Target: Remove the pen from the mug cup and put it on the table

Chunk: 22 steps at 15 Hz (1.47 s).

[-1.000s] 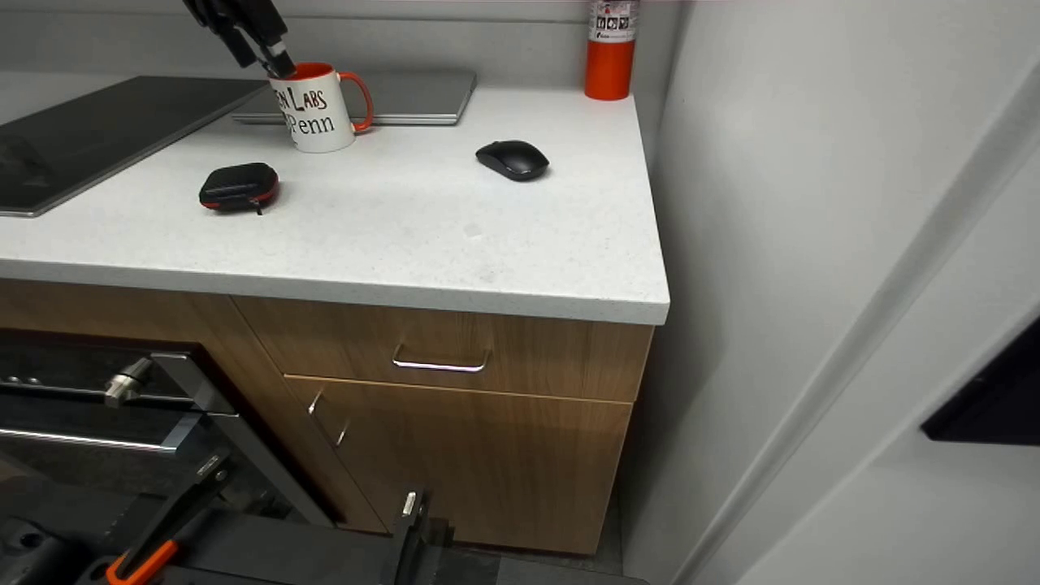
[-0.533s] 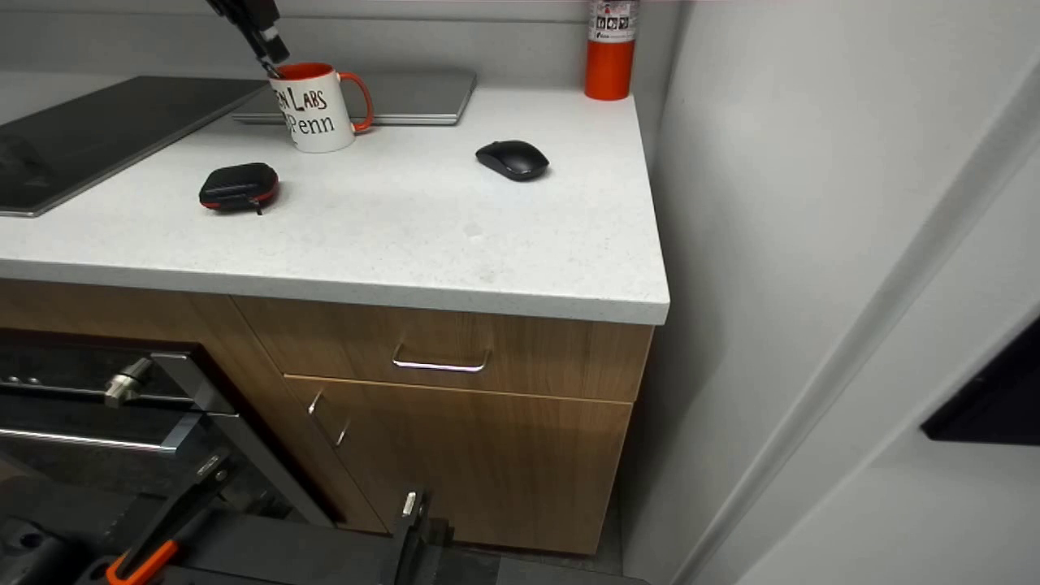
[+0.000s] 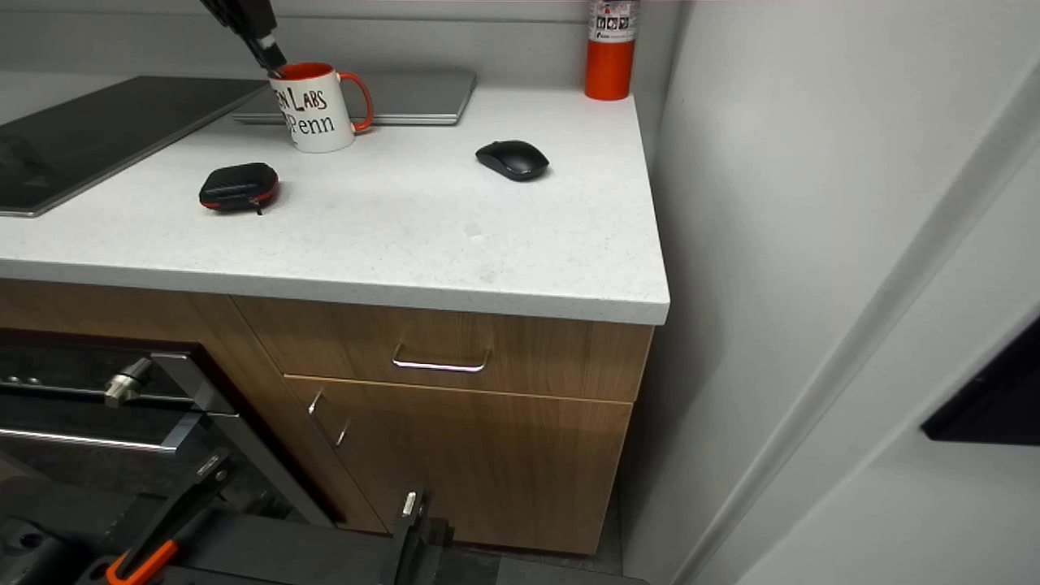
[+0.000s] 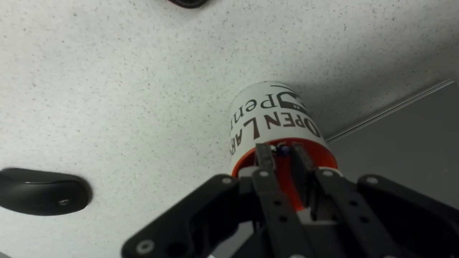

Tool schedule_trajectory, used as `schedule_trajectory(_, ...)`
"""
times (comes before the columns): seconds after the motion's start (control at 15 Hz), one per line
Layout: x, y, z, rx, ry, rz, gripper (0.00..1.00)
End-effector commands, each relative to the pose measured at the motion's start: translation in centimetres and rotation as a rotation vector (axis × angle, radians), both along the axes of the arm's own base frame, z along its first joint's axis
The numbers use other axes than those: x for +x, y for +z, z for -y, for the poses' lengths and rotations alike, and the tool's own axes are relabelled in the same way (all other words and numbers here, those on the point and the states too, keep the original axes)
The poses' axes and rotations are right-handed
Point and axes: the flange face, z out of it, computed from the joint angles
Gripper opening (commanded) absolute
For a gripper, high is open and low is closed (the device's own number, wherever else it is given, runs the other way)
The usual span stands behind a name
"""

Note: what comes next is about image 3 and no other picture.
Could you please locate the black induction cooktop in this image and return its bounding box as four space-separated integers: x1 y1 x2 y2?
0 73 270 221

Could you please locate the black computer mouse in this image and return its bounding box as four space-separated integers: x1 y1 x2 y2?
471 138 554 185

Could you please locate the black earbuds case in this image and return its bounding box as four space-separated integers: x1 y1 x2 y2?
196 158 284 219

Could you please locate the black metal cart frame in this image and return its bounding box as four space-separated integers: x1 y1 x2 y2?
0 328 338 585

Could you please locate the silver drawer handle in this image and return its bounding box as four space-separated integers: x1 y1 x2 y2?
391 340 491 377

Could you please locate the grey closed laptop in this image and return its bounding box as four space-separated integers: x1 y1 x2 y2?
229 68 481 131

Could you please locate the wooden drawer front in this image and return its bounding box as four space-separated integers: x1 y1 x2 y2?
231 299 657 406

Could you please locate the white mug with orange handle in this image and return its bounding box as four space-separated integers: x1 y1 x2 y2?
265 58 379 155

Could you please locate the orange and black clamp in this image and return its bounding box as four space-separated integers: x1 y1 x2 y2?
100 465 234 585

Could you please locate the wooden cabinet body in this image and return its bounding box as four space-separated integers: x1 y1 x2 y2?
0 275 657 558

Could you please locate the black clamp with silver bolt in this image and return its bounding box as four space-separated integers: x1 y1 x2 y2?
387 488 455 585

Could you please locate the wooden cabinet door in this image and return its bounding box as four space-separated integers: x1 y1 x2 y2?
280 373 636 558

